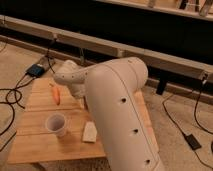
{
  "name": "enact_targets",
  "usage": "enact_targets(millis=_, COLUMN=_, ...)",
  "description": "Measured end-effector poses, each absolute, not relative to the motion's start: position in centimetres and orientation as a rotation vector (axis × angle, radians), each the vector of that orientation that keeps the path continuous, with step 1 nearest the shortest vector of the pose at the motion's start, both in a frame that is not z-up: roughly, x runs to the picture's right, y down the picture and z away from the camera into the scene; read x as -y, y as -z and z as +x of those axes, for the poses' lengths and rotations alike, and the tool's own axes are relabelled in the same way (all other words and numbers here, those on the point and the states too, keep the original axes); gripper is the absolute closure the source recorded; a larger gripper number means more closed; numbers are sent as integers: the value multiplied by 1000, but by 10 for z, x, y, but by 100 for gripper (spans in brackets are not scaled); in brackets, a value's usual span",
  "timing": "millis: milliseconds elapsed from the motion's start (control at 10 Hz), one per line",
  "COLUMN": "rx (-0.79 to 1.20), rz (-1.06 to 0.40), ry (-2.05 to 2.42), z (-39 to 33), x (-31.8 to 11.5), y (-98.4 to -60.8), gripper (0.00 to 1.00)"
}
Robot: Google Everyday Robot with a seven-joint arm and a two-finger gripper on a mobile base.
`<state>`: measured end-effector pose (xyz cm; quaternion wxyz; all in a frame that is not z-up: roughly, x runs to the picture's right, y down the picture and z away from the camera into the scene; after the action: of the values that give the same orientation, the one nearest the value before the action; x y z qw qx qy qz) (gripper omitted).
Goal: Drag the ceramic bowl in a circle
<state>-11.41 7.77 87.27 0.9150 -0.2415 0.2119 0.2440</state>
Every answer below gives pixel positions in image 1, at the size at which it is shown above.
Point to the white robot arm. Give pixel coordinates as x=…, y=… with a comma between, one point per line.
x=109, y=89

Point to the orange carrot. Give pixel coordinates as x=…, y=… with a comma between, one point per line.
x=55, y=94

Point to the beige sponge block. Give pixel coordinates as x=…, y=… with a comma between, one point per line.
x=89, y=133

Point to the wooden board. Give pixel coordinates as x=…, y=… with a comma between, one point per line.
x=34, y=143

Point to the black electronics box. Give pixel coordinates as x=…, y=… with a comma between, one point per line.
x=35, y=71

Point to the black power adapter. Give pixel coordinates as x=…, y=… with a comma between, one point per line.
x=193, y=142

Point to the wooden beam rail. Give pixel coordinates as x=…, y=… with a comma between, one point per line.
x=154, y=59

